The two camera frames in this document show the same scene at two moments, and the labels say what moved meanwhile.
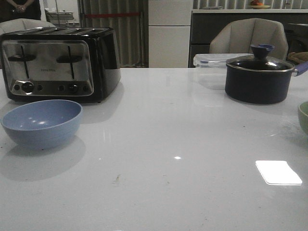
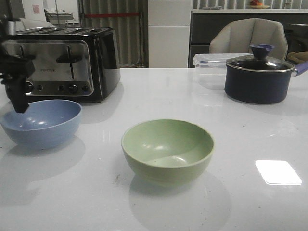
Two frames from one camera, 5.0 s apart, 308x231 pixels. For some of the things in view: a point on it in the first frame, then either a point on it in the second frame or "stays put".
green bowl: (302, 110) to (167, 152)
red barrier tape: (112, 14) stays put
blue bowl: (43, 123) stays put
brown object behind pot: (296, 57) stays put
